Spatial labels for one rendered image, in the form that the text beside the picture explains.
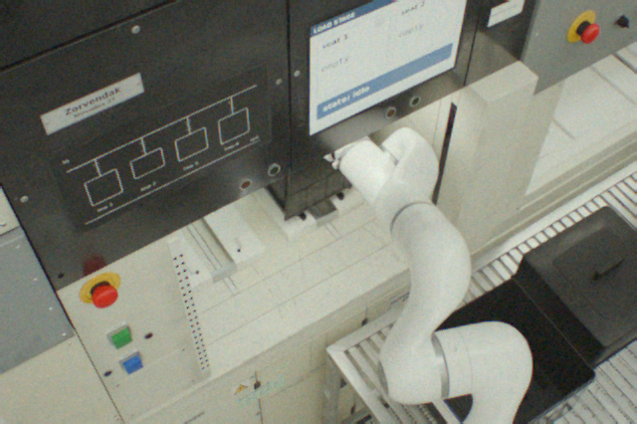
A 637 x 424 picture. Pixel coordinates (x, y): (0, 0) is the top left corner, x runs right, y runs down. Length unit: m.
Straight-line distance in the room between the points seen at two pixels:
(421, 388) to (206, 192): 0.42
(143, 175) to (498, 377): 0.57
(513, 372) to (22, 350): 0.72
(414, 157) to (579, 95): 0.93
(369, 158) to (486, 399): 0.53
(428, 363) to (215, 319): 0.68
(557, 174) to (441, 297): 0.94
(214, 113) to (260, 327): 0.74
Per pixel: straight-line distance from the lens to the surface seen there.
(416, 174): 1.36
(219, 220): 1.80
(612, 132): 2.16
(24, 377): 1.31
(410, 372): 1.13
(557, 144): 2.08
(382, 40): 1.15
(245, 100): 1.06
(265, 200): 1.83
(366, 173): 1.46
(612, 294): 1.86
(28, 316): 1.17
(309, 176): 1.66
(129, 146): 1.01
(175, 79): 0.97
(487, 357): 1.16
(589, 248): 1.91
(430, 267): 1.13
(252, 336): 1.68
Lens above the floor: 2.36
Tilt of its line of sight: 54 degrees down
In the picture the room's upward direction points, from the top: 1 degrees clockwise
